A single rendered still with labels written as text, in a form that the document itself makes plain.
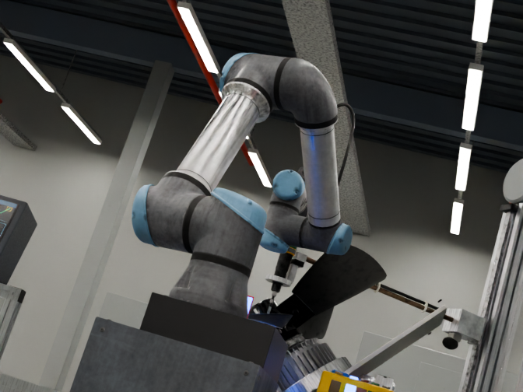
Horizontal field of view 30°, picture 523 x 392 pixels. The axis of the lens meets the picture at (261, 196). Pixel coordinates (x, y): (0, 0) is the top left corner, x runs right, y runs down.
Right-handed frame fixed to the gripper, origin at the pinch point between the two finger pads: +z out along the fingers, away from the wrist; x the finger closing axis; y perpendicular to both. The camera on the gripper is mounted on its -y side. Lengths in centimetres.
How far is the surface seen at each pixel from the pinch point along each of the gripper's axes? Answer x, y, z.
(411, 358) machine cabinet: 37, -40, 543
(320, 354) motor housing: 15.7, 35.5, -0.8
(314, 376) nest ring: 16.5, 41.8, -6.6
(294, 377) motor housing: 11.3, 43.4, -3.8
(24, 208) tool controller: -57, 27, -43
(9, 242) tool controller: -57, 35, -44
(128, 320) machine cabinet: -247, -19, 709
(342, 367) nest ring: 22.3, 37.2, -1.5
